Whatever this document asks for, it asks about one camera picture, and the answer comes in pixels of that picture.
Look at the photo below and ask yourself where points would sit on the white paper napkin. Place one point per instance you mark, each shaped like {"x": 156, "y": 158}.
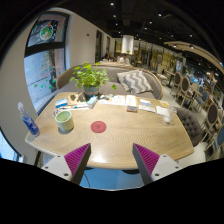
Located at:
{"x": 162, "y": 110}

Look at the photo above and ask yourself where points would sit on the white printed brochure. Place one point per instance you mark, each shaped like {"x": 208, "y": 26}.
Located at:
{"x": 115, "y": 100}

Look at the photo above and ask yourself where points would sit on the grey chevron cushion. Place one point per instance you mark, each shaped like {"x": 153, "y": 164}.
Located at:
{"x": 135, "y": 82}

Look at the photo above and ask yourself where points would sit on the flat round red coaster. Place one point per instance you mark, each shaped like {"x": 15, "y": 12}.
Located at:
{"x": 98, "y": 126}

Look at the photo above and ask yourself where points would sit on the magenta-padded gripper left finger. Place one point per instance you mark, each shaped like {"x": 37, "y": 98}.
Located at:
{"x": 77, "y": 157}

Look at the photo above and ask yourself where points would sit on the window with festive stickers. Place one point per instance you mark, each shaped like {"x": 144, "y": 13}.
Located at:
{"x": 43, "y": 73}

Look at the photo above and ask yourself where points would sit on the white and orange carton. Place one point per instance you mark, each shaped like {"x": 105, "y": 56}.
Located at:
{"x": 131, "y": 103}

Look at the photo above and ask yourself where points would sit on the curved grey sofa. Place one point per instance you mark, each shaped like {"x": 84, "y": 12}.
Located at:
{"x": 113, "y": 72}

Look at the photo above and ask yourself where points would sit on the blue and white booklet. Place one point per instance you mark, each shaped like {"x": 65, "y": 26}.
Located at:
{"x": 146, "y": 105}

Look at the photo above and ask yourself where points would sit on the small blue and white box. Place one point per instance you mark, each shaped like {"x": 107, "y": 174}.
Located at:
{"x": 61, "y": 103}

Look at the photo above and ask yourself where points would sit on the person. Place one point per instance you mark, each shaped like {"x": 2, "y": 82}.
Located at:
{"x": 124, "y": 60}

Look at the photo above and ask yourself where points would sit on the white ointment tube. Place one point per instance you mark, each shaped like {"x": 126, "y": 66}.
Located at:
{"x": 75, "y": 107}

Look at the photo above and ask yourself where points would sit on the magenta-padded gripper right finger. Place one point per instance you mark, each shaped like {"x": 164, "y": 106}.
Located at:
{"x": 146, "y": 158}

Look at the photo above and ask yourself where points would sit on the brown kraft paper sheet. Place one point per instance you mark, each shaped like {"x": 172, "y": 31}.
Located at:
{"x": 76, "y": 98}

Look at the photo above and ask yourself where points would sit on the clear blue-labelled water bottle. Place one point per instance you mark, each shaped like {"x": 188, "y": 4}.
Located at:
{"x": 30, "y": 124}

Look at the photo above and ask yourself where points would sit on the light blue tissue pack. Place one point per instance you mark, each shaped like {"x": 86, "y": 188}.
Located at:
{"x": 92, "y": 102}

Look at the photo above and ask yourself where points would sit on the silver blister pill pack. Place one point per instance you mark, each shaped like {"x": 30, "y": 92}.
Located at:
{"x": 56, "y": 112}

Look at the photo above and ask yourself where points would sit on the dark grey tufted chair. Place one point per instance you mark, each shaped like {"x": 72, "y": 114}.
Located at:
{"x": 190, "y": 126}

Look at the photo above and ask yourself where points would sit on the group of round-backed chairs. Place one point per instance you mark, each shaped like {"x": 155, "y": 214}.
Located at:
{"x": 212, "y": 115}

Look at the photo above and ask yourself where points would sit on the pale green ceramic mug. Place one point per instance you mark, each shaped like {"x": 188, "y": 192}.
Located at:
{"x": 64, "y": 122}

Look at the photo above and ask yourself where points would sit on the small yellow card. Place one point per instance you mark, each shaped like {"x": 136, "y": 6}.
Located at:
{"x": 164, "y": 104}

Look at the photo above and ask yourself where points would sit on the group of ceiling spotlights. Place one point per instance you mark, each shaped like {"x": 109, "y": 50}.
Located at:
{"x": 159, "y": 15}

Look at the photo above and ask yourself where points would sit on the clear drinking glass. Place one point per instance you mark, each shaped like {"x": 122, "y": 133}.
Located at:
{"x": 168, "y": 116}

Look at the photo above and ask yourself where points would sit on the green potted plant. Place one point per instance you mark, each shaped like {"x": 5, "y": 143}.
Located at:
{"x": 90, "y": 78}

